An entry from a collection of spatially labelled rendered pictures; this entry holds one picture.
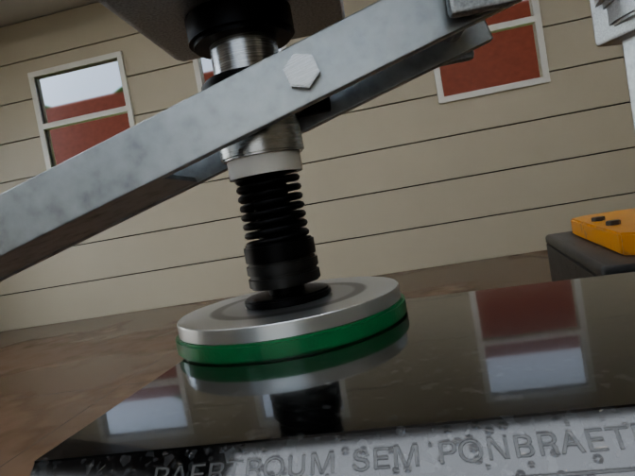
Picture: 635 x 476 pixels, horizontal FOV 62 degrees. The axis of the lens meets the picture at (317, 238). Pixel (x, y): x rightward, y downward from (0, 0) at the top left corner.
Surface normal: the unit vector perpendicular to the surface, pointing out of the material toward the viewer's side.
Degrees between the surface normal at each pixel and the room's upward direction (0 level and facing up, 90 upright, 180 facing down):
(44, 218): 90
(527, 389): 0
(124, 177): 90
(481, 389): 0
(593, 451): 45
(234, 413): 0
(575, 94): 90
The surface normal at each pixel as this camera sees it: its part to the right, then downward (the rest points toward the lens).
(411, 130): -0.15, 0.08
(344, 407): -0.17, -0.98
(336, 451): -0.24, -0.64
